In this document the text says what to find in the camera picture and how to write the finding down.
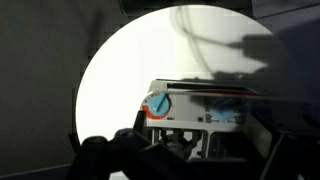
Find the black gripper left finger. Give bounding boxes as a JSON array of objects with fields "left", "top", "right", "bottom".
[{"left": 65, "top": 109, "right": 201, "bottom": 180}]

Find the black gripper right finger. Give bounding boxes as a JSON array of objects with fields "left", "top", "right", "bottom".
[{"left": 259, "top": 130, "right": 320, "bottom": 180}]

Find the blue stove knob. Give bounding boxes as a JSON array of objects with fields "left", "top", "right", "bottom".
[{"left": 210, "top": 97, "right": 238, "bottom": 122}]

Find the blue knob with orange ring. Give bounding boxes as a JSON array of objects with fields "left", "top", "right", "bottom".
[{"left": 141, "top": 92, "right": 173, "bottom": 120}]

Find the white toy stove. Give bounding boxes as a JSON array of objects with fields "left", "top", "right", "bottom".
[{"left": 141, "top": 78, "right": 320, "bottom": 162}]

